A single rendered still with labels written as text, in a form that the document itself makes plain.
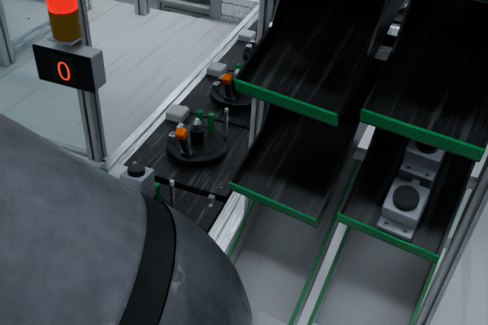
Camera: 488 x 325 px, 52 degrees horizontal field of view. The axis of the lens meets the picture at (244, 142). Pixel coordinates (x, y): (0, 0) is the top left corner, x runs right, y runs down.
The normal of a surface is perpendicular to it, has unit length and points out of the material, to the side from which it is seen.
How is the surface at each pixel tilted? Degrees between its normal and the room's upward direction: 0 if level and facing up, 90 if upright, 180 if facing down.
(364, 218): 25
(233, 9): 90
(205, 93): 0
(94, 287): 47
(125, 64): 0
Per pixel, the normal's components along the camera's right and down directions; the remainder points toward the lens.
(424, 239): -0.17, -0.51
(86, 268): 0.66, -0.43
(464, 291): 0.05, -0.80
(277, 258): -0.32, -0.22
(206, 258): 0.75, -0.62
